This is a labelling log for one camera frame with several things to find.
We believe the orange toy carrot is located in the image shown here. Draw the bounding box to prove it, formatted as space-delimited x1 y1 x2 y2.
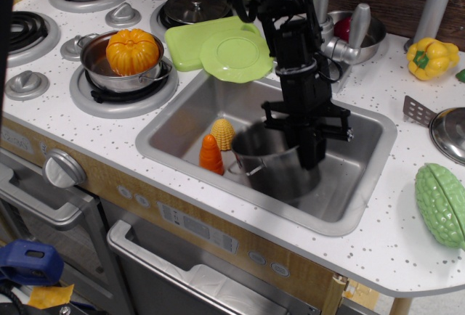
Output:
199 134 225 176

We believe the steel bowl behind faucet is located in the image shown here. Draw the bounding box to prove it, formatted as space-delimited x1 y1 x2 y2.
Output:
328 10 386 65

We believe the steel lid right edge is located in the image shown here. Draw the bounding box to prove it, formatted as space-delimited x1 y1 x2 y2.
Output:
429 107 464 165

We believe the silver oven door handle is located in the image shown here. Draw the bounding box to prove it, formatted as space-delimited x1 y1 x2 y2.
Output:
1 150 102 231

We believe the green toy bitter gourd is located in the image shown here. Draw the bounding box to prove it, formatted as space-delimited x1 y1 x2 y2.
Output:
415 163 464 250

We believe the green plastic plate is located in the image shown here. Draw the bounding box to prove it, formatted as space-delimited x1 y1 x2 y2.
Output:
199 30 273 83

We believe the steel pot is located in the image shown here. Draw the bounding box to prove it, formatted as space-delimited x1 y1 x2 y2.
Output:
80 28 172 93
231 121 320 202

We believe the metal spatula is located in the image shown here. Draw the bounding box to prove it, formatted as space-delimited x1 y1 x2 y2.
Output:
403 96 437 128

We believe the blue clamp tool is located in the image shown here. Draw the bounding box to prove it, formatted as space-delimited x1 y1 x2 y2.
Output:
1 240 65 286

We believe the silver vertical pole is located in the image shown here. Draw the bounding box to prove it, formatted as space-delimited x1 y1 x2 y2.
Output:
412 0 449 43

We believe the green cutting board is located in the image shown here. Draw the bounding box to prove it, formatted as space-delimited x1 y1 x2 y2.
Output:
165 16 261 72

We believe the silver dishwasher door handle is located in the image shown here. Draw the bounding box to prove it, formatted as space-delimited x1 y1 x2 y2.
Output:
106 219 323 315

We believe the steel pot lid on burner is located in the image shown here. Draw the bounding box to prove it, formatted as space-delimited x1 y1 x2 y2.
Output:
161 0 233 27

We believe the stainless steel sink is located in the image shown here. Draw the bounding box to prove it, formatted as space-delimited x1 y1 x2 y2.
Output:
136 73 397 236

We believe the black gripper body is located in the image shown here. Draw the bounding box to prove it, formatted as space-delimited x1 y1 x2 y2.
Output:
262 70 354 143

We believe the front burner ring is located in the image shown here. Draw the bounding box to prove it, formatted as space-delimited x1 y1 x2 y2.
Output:
69 55 179 119

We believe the black coil burner left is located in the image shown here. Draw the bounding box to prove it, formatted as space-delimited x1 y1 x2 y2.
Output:
7 11 60 68

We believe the small green toy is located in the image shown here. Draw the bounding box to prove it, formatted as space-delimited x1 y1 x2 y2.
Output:
456 70 465 83

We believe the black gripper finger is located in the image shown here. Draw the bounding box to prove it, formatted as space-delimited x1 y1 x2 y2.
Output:
285 122 326 170

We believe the yellow toy bell pepper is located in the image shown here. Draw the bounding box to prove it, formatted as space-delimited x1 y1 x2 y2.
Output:
406 37 460 81

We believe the red toy fruit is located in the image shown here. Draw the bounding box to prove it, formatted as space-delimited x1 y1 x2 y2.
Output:
333 17 352 42

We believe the orange toy pumpkin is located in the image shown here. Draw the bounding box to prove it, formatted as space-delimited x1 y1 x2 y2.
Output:
105 28 161 76

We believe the steel pot on burner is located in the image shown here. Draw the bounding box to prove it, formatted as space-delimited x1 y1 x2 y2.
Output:
80 28 172 93

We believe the yellow toy corn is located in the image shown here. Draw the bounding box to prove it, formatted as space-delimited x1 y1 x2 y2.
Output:
210 118 235 151

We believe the silver toy faucet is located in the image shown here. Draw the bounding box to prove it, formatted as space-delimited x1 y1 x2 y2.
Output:
313 0 371 93

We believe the silver oven dial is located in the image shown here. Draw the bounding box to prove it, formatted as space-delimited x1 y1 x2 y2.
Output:
42 149 86 189

